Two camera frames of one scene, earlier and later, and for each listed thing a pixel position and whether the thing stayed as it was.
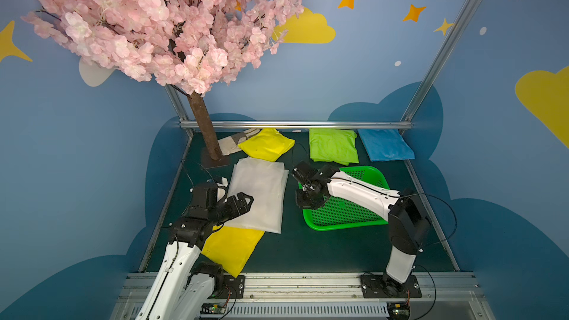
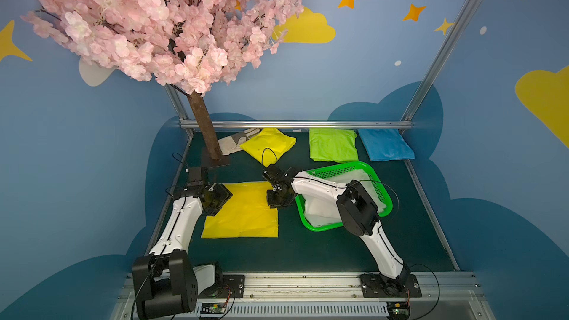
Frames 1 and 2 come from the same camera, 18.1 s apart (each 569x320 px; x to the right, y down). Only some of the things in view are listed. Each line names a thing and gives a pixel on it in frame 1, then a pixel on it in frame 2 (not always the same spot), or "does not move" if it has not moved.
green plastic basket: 340,212 does not move
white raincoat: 267,183 → 321,212
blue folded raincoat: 386,144 does not move
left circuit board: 212,309 does not move
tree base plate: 208,162 does not move
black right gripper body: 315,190 → 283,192
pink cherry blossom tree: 190,27 does not move
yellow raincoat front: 232,247 → 247,213
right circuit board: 398,310 does not move
